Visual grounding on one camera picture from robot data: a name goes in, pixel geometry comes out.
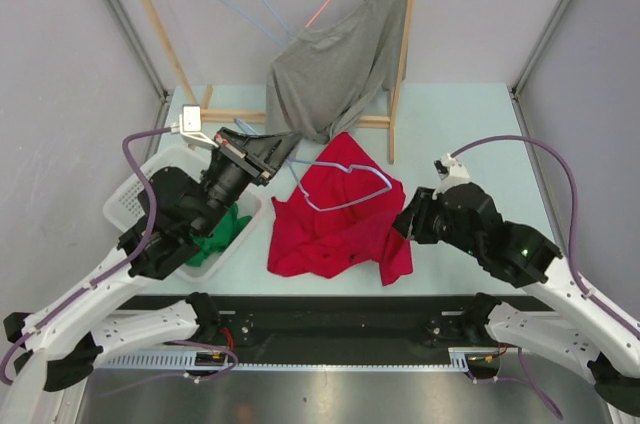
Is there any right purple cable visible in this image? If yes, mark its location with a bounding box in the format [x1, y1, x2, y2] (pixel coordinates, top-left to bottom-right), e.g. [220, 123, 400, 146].
[447, 134, 640, 420]

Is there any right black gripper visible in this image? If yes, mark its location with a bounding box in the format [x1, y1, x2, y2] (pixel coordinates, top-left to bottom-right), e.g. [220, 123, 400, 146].
[388, 186, 483, 258]

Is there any green t shirt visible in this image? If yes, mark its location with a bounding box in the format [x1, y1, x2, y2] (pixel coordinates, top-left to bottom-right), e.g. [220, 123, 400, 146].
[186, 204, 252, 267]

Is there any purple cable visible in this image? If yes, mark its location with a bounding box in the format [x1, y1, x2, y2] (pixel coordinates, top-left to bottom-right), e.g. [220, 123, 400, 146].
[447, 134, 640, 420]
[0, 126, 239, 385]

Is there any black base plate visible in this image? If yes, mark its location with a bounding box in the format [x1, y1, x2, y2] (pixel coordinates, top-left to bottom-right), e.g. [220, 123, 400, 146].
[119, 293, 556, 366]

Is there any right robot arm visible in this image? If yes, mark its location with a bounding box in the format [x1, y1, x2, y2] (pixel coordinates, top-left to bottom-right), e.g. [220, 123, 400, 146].
[393, 183, 639, 416]

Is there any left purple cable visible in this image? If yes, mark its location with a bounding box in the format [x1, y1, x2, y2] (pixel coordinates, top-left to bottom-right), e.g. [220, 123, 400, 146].
[0, 126, 239, 385]

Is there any grey t shirt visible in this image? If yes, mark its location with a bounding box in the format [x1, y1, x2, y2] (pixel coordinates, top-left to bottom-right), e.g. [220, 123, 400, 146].
[265, 0, 408, 144]

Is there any wooden clothes rack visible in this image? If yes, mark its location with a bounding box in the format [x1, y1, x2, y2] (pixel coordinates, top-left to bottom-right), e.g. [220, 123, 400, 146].
[139, 0, 415, 164]

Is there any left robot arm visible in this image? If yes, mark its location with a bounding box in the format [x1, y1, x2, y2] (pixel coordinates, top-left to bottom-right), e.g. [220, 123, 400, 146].
[1, 127, 301, 392]

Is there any white cable duct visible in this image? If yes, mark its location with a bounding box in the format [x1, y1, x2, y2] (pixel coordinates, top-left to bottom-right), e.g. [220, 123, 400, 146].
[97, 348, 479, 373]

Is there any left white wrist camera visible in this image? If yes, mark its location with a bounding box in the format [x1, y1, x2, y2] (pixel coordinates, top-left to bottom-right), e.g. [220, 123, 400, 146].
[169, 105, 219, 150]

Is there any white plastic basket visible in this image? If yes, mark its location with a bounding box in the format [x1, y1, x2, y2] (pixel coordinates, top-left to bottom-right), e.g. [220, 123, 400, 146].
[103, 145, 267, 283]

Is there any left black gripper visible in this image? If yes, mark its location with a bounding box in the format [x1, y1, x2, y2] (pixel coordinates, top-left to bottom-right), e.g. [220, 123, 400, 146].
[189, 126, 303, 237]

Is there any red t shirt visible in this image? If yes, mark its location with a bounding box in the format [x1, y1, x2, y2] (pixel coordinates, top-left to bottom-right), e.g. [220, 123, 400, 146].
[267, 131, 416, 288]

